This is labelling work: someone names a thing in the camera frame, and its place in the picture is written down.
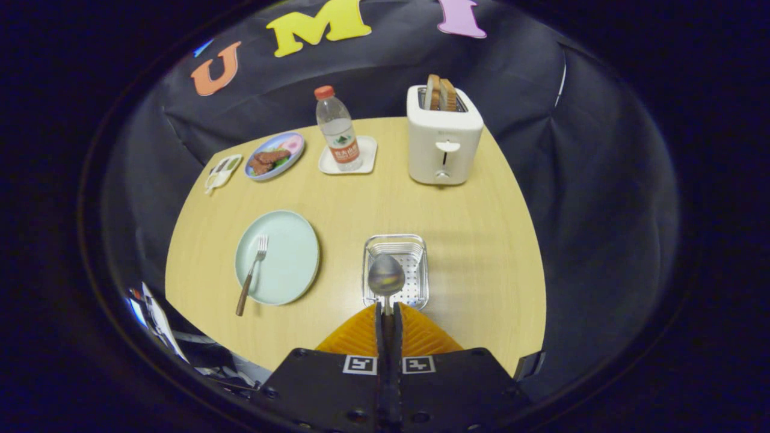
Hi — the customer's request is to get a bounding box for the white toaster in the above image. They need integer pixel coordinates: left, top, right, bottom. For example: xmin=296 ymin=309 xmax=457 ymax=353
xmin=406 ymin=84 xmax=485 ymax=186

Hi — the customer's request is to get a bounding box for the light green plate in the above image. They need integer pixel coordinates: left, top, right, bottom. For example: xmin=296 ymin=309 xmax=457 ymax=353
xmin=234 ymin=209 xmax=321 ymax=307

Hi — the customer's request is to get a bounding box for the white paper sheet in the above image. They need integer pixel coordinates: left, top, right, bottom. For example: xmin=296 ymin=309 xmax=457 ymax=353
xmin=140 ymin=281 xmax=192 ymax=364

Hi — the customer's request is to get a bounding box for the blue plate with food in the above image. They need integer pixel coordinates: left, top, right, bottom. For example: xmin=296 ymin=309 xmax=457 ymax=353
xmin=244 ymin=132 xmax=306 ymax=182

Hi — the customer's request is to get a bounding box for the metal fork with wooden handle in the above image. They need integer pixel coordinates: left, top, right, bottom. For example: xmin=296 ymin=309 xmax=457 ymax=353
xmin=235 ymin=235 xmax=270 ymax=318

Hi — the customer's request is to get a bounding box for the metal wire basket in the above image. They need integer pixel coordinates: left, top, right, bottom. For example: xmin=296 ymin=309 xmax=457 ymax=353
xmin=362 ymin=234 xmax=430 ymax=311

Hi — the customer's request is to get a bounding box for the white square coaster tray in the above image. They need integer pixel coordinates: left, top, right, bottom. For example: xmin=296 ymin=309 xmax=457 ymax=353
xmin=318 ymin=135 xmax=378 ymax=176

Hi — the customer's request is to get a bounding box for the clear water bottle red cap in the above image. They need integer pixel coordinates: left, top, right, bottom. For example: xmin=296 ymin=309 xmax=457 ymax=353
xmin=313 ymin=85 xmax=364 ymax=173

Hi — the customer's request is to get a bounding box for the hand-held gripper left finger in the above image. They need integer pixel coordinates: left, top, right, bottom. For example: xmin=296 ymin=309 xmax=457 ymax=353
xmin=256 ymin=302 xmax=392 ymax=433

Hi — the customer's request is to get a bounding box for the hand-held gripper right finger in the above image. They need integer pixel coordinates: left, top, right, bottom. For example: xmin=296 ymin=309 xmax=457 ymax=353
xmin=390 ymin=302 xmax=531 ymax=433

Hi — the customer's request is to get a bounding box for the white divided sauce dish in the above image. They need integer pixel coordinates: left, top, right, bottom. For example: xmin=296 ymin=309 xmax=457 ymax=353
xmin=205 ymin=154 xmax=244 ymax=195

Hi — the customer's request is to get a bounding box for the metal spoon with wooden handle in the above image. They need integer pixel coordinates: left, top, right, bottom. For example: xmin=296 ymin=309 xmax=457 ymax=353
xmin=368 ymin=253 xmax=407 ymax=316

